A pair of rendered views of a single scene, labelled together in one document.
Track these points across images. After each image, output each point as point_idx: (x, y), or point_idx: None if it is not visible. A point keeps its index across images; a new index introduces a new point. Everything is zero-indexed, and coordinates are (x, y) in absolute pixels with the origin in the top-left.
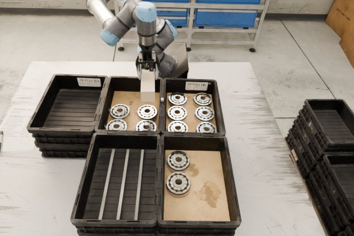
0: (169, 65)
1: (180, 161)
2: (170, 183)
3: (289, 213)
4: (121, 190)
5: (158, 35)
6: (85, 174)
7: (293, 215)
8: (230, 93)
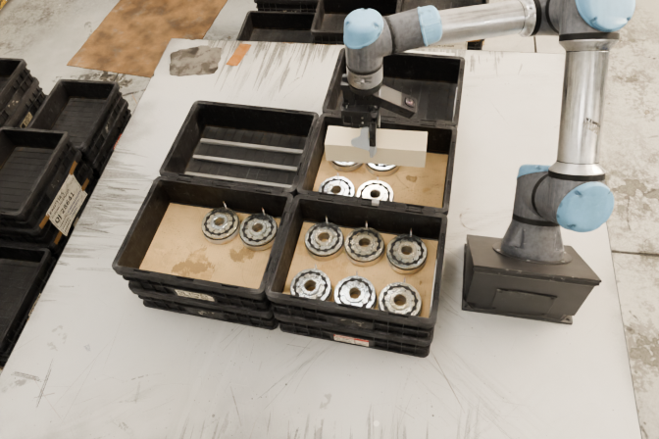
0: (520, 246)
1: (251, 229)
2: (221, 212)
3: (146, 428)
4: (237, 161)
5: (547, 178)
6: (250, 108)
7: (139, 434)
8: (482, 433)
